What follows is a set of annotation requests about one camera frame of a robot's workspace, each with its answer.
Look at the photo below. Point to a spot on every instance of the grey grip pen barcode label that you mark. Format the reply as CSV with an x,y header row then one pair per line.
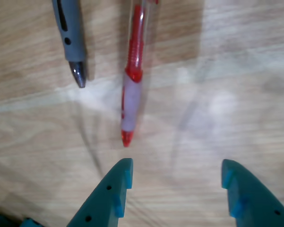
x,y
72,42

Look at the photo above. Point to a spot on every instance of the red pen white grip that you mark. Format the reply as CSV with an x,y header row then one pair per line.
x,y
131,104

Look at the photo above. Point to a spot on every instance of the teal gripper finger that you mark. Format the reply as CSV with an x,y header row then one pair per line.
x,y
255,203
104,201

